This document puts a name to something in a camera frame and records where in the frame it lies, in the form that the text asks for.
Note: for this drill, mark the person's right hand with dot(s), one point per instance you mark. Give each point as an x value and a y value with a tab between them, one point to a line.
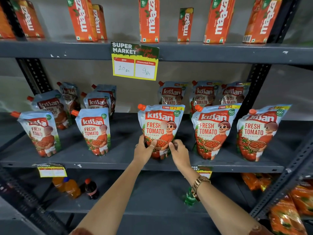
181	155

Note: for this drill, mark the person's left hand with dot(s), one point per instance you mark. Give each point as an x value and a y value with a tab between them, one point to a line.
144	151

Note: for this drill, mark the grey metal shelf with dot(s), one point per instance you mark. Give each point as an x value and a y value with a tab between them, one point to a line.
122	144

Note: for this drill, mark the row of ketchup pouches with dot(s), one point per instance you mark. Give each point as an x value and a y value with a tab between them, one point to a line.
212	129

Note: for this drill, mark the person's left forearm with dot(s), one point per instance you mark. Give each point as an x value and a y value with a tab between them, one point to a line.
112	198

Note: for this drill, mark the person's right forearm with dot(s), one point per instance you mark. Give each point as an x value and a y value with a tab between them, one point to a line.
225	210

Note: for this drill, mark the grey metal shelf board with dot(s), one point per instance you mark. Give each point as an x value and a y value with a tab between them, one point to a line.
207	52
159	193
14	217
9	127

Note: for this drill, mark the small yellow price tag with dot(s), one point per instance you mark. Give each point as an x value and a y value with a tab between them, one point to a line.
51	170
203	171

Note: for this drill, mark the gold wristwatch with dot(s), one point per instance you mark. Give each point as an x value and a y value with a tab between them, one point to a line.
199	187

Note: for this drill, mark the small green bottle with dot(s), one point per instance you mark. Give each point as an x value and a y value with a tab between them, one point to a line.
189	198

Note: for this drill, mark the small cola bottle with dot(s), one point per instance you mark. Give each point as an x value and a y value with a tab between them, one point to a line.
91	189

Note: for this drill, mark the small orange drink bottle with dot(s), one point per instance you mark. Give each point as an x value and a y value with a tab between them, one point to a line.
71	187
58	184

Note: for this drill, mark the large yellow price tag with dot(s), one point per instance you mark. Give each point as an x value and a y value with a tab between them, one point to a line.
134	61

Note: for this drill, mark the brown patterned left sleeve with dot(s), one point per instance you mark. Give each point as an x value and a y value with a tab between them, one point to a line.
82	232

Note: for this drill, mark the brown patterned sleeve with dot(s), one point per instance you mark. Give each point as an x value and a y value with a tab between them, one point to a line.
82	232
259	230

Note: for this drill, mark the brown patterned right sleeve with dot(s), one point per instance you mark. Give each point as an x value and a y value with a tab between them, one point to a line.
259	230

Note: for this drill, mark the row of orange snack bags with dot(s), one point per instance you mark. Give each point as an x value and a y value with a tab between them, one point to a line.
284	217

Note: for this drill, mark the row of orange juice cartons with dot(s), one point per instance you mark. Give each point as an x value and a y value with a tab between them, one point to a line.
149	21

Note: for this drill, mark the black perforated upright post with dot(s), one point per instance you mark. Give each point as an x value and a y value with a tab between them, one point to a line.
34	73
256	80

